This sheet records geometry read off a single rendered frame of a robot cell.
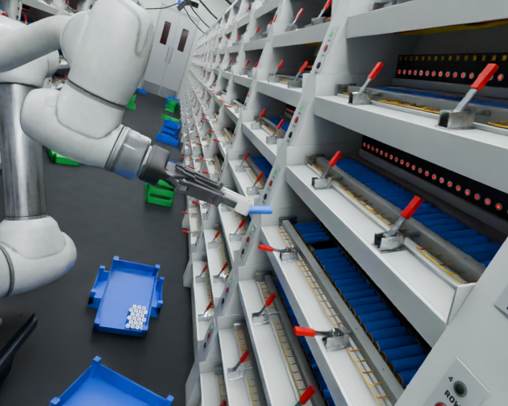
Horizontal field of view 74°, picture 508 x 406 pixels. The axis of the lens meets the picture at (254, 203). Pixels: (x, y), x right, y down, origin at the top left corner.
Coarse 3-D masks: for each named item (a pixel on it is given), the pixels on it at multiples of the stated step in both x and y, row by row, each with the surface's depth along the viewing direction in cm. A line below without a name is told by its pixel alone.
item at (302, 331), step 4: (296, 328) 54; (300, 328) 54; (304, 328) 54; (308, 328) 55; (296, 332) 53; (300, 332) 53; (304, 332) 54; (308, 332) 54; (312, 332) 54; (316, 332) 55; (320, 332) 55; (324, 332) 56; (328, 332) 56; (332, 332) 55; (308, 336) 54; (312, 336) 54; (320, 336) 55; (324, 336) 55; (328, 336) 55; (332, 336) 55
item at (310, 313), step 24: (264, 216) 95; (288, 216) 97; (312, 216) 98; (264, 240) 92; (288, 264) 78; (288, 288) 73; (312, 312) 64; (336, 360) 54; (336, 384) 50; (360, 384) 50
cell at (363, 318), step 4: (376, 312) 61; (380, 312) 61; (384, 312) 61; (388, 312) 61; (392, 312) 61; (360, 316) 60; (364, 316) 60; (368, 316) 60; (372, 316) 60; (376, 316) 60; (380, 316) 60; (384, 316) 60; (388, 316) 60; (392, 316) 60; (360, 320) 60; (364, 320) 59; (368, 320) 59; (372, 320) 60; (376, 320) 60; (360, 324) 60
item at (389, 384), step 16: (288, 224) 92; (304, 256) 78; (320, 272) 71; (336, 304) 62; (352, 320) 58; (352, 336) 56; (368, 352) 52; (384, 368) 49; (368, 384) 49; (384, 384) 48; (400, 384) 47
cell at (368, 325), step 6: (390, 318) 59; (396, 318) 59; (366, 324) 58; (372, 324) 58; (378, 324) 58; (384, 324) 58; (390, 324) 58; (396, 324) 58; (366, 330) 58; (372, 330) 58
